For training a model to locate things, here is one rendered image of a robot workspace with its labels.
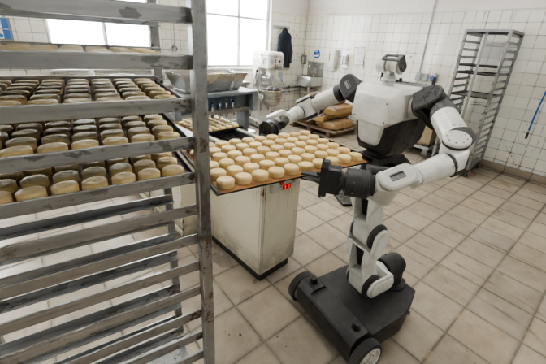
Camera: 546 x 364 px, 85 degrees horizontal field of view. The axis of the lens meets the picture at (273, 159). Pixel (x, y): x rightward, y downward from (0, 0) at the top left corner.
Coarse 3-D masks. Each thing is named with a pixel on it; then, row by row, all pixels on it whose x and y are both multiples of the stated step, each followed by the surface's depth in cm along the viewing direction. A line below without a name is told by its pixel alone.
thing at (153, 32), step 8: (152, 0) 92; (152, 32) 95; (152, 40) 95; (152, 72) 100; (160, 72) 100; (168, 192) 116; (168, 208) 118; (168, 232) 122; (176, 264) 129; (176, 280) 132; (176, 312) 138
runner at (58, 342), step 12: (192, 288) 85; (168, 300) 82; (180, 300) 84; (132, 312) 77; (144, 312) 79; (96, 324) 73; (108, 324) 75; (60, 336) 69; (72, 336) 71; (84, 336) 72; (36, 348) 67; (48, 348) 69; (0, 360) 64; (12, 360) 65; (24, 360) 67
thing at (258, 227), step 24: (240, 192) 194; (264, 192) 177; (288, 192) 194; (216, 216) 226; (240, 216) 200; (264, 216) 184; (288, 216) 202; (216, 240) 241; (240, 240) 207; (264, 240) 192; (288, 240) 211; (240, 264) 220; (264, 264) 199
